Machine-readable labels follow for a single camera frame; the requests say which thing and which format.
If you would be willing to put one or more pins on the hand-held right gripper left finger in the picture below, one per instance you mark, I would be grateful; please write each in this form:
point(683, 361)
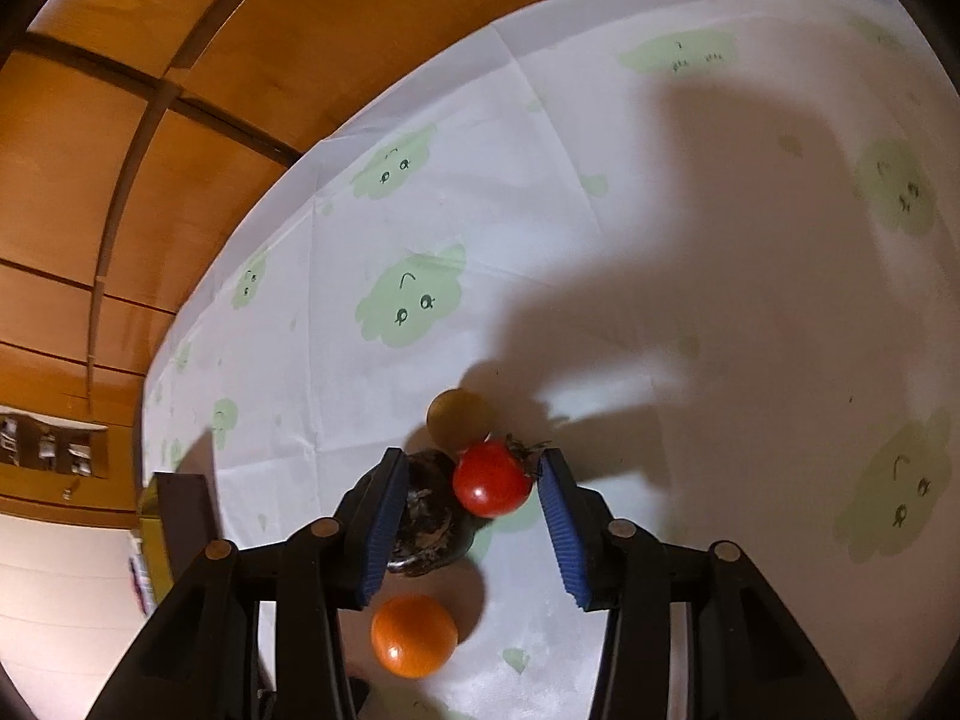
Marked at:
point(377, 536)

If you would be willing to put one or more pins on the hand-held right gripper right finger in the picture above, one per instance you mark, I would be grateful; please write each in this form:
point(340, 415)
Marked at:
point(561, 536)

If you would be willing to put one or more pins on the small red stemmed tomato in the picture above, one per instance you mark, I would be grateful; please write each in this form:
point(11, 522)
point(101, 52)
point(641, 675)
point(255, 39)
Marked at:
point(487, 481)

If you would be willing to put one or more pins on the small orange tangerine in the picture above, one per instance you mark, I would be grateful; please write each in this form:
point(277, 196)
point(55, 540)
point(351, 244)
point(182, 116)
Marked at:
point(414, 635)

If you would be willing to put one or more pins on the small dark purple fruit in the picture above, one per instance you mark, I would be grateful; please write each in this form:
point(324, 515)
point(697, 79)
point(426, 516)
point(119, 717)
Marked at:
point(431, 529)

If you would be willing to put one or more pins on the small beige round fruit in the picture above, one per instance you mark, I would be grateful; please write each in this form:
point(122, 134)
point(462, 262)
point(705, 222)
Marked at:
point(457, 416)

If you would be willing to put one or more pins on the white green-printed tablecloth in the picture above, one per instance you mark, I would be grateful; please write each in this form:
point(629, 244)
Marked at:
point(600, 240)

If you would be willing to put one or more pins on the wooden door with shelf niche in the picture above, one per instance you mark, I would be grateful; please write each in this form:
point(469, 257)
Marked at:
point(45, 499)

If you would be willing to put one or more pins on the wooden wardrobe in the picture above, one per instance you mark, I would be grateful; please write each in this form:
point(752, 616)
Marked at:
point(112, 165)

